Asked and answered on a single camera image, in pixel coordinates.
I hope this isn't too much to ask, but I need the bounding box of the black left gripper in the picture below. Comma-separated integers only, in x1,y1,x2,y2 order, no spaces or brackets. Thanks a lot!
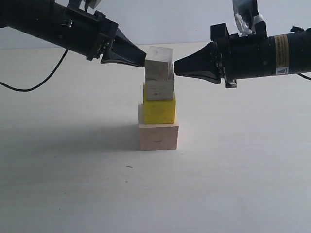
65,4,146,67

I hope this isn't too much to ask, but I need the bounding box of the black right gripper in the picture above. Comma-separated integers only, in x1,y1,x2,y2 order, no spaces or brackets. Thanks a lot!
174,23,276,88

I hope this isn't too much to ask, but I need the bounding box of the small wooden cube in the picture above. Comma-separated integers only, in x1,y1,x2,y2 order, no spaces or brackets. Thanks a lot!
145,46,173,81

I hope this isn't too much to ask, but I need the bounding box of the medium wooden cube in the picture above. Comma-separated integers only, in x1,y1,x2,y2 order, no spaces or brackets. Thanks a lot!
145,68,174,100

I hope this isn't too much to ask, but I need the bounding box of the yellow cube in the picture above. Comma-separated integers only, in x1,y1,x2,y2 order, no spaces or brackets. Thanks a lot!
143,83,176,124

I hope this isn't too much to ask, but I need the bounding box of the large wooden cube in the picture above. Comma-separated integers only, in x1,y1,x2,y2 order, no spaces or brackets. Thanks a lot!
138,103,179,151

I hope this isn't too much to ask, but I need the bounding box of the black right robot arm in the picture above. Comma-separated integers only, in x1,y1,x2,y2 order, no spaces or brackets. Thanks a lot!
173,23,311,88

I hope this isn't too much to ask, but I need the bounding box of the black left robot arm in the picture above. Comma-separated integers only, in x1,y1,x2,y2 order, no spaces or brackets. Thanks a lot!
0,0,146,67

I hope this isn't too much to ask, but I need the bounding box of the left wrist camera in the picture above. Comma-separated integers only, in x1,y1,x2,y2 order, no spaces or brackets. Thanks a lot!
67,0,101,11

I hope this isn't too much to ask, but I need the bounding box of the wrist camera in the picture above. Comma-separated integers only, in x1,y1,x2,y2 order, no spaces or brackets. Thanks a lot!
67,0,101,11
232,0,267,37

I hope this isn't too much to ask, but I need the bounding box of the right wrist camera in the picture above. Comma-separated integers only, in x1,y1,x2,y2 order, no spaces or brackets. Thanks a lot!
232,0,267,37

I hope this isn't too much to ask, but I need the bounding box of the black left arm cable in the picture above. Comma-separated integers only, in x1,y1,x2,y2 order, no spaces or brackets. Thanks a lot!
0,48,69,92

